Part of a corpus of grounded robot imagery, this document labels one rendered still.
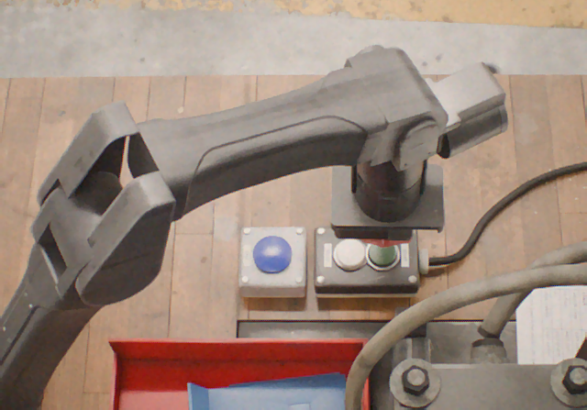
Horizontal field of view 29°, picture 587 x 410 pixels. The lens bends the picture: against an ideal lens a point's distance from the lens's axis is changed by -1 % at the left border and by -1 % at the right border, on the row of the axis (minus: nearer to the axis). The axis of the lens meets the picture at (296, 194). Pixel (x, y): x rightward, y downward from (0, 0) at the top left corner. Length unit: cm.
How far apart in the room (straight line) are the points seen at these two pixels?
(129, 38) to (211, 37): 18
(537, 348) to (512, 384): 66
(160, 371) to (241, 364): 8
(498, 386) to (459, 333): 66
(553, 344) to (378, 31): 137
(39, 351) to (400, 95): 35
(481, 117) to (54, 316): 38
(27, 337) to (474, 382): 49
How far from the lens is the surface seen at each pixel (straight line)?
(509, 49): 245
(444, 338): 117
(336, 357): 113
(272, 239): 117
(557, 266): 52
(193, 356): 114
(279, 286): 115
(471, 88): 95
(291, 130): 83
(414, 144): 89
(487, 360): 52
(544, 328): 118
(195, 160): 79
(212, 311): 118
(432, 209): 104
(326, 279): 115
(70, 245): 83
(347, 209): 103
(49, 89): 134
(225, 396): 114
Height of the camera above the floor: 199
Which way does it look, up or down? 62 degrees down
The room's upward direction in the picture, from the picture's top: 4 degrees counter-clockwise
